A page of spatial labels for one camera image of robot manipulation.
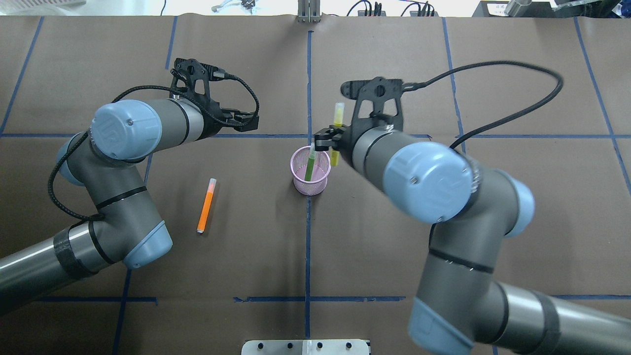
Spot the black camera cable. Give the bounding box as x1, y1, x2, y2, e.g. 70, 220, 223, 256
47, 73, 261, 221
402, 61, 564, 153

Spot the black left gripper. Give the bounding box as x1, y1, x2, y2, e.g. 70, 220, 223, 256
197, 103, 259, 140

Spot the pink mesh pen holder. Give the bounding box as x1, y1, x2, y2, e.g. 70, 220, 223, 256
290, 146, 331, 196

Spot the green highlighter pen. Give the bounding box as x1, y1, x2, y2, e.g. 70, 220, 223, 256
304, 143, 317, 181

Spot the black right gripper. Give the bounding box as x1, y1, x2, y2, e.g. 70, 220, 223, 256
314, 126, 355, 166

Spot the orange highlighter pen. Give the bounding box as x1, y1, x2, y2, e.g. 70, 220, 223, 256
196, 178, 217, 235

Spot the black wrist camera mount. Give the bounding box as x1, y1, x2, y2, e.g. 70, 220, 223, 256
340, 76, 404, 137
171, 58, 228, 111

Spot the black right camera cable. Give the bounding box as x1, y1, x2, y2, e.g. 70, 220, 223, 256
402, 61, 564, 153

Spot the metal cup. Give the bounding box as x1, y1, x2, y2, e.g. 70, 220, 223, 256
503, 0, 532, 17

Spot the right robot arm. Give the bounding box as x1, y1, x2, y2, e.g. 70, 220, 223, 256
314, 126, 630, 355

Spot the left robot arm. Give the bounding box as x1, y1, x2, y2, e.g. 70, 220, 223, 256
1, 99, 258, 315

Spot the black left camera cable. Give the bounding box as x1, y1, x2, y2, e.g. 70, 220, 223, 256
47, 73, 261, 221

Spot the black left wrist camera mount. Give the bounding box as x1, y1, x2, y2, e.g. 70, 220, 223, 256
171, 58, 228, 111

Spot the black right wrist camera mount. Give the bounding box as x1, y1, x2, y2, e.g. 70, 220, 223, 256
340, 76, 404, 137

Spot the aluminium frame post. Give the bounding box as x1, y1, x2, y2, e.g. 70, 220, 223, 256
297, 0, 321, 23

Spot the yellow highlighter pen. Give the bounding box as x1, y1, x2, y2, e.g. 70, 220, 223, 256
330, 103, 345, 167

